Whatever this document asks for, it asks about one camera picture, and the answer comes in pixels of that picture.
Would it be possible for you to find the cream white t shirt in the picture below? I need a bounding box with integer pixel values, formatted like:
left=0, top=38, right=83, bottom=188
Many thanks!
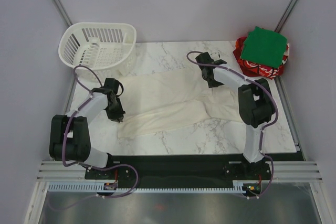
left=118, top=68, right=242, bottom=138

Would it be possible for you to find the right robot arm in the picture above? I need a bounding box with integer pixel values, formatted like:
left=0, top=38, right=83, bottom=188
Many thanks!
left=193, top=52, right=279, bottom=179

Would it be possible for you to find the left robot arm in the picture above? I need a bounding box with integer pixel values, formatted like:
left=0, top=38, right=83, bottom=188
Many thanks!
left=49, top=78, right=125, bottom=178

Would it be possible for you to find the folded red printed t shirt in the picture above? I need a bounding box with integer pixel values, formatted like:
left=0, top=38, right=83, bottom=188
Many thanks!
left=233, top=37, right=290, bottom=80

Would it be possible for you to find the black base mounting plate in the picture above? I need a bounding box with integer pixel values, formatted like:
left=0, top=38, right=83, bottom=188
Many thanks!
left=85, top=154, right=271, bottom=188

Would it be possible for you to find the folded green t shirt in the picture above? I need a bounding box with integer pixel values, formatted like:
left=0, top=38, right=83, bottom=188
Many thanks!
left=241, top=26, right=287, bottom=68

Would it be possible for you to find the white plastic laundry basket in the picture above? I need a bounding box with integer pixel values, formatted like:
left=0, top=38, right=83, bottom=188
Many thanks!
left=58, top=22, right=137, bottom=79

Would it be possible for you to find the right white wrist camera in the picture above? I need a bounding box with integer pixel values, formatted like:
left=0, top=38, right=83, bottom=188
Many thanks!
left=211, top=51, right=221, bottom=61

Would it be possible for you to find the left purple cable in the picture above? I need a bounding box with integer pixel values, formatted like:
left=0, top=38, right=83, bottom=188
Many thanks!
left=47, top=65, right=140, bottom=210

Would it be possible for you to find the left aluminium table rail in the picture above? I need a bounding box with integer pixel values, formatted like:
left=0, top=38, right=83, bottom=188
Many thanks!
left=58, top=76, right=76, bottom=115

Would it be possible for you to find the white slotted cable duct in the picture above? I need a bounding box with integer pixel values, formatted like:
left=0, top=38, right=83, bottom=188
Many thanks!
left=48, top=182, right=260, bottom=194

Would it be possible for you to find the right aluminium frame post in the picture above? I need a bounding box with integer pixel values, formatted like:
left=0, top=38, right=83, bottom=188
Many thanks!
left=274, top=0, right=299, bottom=33

